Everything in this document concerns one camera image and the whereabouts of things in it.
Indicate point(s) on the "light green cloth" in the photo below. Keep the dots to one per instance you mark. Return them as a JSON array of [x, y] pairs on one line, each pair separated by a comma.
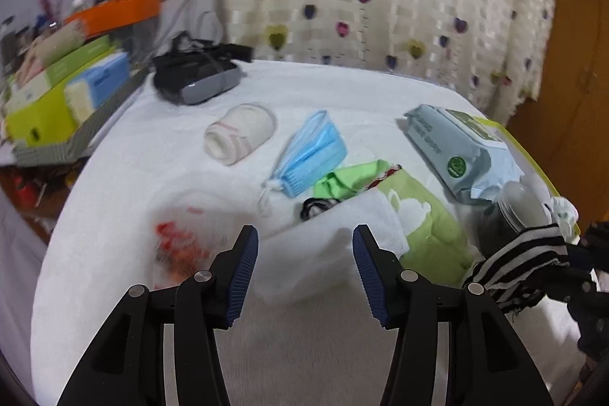
[[347, 182]]

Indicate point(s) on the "white towel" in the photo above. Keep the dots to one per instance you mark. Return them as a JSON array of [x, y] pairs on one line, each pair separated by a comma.
[[333, 244]]

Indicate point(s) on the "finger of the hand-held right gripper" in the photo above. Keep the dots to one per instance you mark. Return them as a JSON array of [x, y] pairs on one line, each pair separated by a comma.
[[573, 277]]

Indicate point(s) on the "lime green box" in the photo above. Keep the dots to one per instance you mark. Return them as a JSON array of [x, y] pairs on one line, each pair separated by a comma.
[[38, 120]]

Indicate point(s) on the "rolled white sock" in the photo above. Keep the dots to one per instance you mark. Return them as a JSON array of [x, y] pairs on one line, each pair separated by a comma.
[[238, 132]]

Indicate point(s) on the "black grey headset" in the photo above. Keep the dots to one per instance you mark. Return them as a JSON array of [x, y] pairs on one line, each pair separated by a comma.
[[195, 78]]

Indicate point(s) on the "blue face mask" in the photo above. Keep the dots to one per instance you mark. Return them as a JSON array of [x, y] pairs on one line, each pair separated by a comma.
[[309, 154]]

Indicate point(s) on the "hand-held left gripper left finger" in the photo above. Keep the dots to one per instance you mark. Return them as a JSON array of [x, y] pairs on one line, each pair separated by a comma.
[[242, 277]]

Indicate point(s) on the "white green flat box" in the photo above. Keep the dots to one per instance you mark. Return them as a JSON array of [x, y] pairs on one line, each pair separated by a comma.
[[66, 66]]

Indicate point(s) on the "clear jar with lid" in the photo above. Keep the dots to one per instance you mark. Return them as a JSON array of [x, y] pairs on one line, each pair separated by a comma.
[[518, 201]]

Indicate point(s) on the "blue tissue box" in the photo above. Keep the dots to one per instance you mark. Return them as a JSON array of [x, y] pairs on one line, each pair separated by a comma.
[[100, 80]]

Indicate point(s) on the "blue wet wipes pack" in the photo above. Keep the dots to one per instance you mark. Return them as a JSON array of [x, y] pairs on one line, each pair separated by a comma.
[[452, 139]]

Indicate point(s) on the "clear plastic bag red contents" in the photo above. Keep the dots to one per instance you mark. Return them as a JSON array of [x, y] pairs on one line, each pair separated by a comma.
[[181, 239]]

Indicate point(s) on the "white patterned cloth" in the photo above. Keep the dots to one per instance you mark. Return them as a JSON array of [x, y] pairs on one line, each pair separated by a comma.
[[565, 213]]

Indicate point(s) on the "orange basket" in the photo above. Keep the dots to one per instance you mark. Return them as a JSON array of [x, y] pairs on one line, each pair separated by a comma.
[[119, 11]]

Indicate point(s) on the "pink white soft pack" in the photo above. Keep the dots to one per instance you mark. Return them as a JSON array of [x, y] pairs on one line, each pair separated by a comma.
[[47, 47]]

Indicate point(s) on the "grey patterned tray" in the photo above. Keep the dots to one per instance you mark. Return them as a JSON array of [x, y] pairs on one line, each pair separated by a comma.
[[71, 144]]

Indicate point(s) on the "wooden wardrobe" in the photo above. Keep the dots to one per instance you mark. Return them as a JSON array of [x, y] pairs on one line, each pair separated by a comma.
[[571, 78]]

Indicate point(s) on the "green rabbit print pouch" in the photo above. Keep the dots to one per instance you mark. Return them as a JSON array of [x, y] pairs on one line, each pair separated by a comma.
[[428, 225]]

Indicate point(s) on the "black white striped sock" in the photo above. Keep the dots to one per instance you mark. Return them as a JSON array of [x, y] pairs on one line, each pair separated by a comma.
[[514, 258]]

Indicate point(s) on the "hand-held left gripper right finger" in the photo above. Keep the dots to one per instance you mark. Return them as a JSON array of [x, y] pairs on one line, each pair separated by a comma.
[[368, 277]]

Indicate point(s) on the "yellow green tray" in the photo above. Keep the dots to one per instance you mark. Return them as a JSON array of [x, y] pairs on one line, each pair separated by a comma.
[[516, 163]]

